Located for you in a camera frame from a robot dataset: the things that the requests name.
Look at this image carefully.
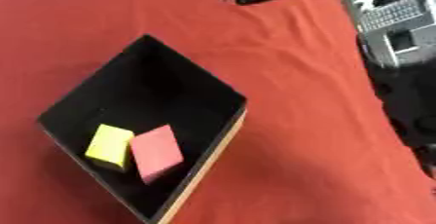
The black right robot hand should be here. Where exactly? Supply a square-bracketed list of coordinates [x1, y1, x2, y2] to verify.
[355, 36, 436, 179]

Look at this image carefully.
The cardboard box with black inside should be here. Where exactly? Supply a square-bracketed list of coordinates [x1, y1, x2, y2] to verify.
[35, 33, 249, 224]

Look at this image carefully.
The pink rectangular block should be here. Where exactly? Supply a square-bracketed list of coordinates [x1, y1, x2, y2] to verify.
[129, 124, 186, 185]

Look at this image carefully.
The yellow rectangular block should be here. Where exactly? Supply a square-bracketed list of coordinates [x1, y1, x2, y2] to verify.
[83, 123, 136, 172]

